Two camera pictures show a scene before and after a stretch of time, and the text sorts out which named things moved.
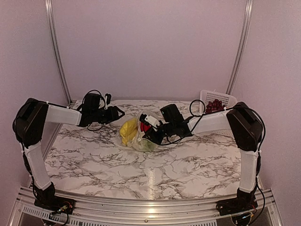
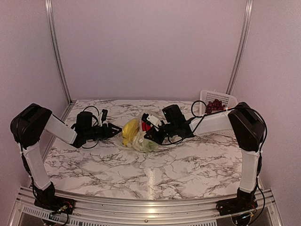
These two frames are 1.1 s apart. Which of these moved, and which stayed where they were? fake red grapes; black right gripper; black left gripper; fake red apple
Moved: black left gripper
Stayed: black right gripper; fake red apple; fake red grapes
